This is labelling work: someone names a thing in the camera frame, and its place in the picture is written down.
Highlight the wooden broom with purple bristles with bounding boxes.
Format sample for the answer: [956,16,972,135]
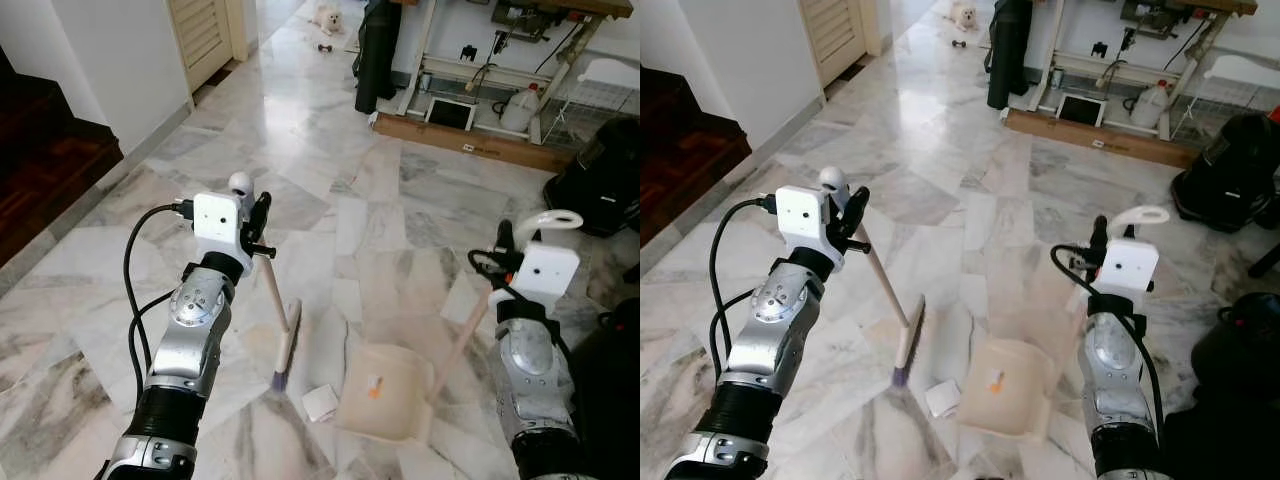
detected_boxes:
[228,171,304,393]
[818,165,928,389]

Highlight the beige long-handled dustpan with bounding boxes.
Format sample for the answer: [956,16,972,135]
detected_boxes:
[956,205,1172,443]
[333,209,585,447]

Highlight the long brown wooden board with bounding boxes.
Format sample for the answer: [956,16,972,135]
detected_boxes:
[371,111,578,174]
[1002,107,1198,170]

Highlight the black vacuum cleaner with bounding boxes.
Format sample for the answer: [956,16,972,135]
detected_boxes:
[543,114,641,238]
[1170,110,1280,234]

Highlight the white framed dark tablet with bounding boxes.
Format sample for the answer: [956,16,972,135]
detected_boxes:
[1054,92,1107,129]
[424,96,477,132]

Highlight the white plastic jug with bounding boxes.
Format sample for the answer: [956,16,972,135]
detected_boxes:
[1129,79,1172,130]
[499,84,542,134]

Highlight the beige louvred door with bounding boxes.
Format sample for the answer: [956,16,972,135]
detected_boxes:
[799,0,887,88]
[167,0,252,97]

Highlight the white paper scrap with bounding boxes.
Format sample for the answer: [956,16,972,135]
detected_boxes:
[924,379,964,420]
[302,384,342,423]

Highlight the dark wooden stairs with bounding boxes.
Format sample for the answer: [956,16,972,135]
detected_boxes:
[640,64,753,248]
[0,48,125,269]

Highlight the black round bin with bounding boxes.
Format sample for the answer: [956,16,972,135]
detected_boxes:
[566,297,641,480]
[1160,290,1280,480]

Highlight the tall black bag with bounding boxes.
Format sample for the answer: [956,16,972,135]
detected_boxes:
[353,0,404,115]
[985,0,1034,112]

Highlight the dark machine on workbench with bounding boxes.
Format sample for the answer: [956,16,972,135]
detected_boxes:
[488,0,549,43]
[1118,0,1193,41]

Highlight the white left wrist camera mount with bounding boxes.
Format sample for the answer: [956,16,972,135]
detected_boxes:
[774,185,832,257]
[192,191,247,264]

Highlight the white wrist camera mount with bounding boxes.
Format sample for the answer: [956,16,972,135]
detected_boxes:
[517,242,582,307]
[774,185,832,257]
[192,191,247,264]
[1097,237,1162,300]

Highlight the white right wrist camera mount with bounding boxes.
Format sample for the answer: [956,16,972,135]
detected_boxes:
[517,242,582,307]
[1097,237,1162,300]

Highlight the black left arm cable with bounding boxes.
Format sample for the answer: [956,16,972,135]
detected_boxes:
[708,196,781,383]
[122,203,197,403]

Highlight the white wire rack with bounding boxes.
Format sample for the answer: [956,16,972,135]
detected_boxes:
[544,57,641,147]
[1168,54,1280,143]

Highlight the white frame workbench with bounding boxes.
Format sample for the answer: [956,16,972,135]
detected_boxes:
[398,0,637,147]
[1030,0,1261,143]

